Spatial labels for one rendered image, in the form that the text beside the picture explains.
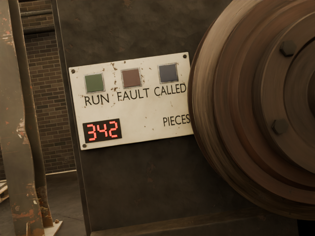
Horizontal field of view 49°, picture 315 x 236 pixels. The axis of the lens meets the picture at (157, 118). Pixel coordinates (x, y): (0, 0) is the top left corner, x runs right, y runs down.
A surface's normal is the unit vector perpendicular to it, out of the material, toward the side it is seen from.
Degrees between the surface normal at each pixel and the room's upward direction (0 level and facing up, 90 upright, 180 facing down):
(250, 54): 90
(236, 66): 69
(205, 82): 90
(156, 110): 90
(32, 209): 91
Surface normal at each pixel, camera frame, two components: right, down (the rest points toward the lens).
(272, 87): 0.05, 0.04
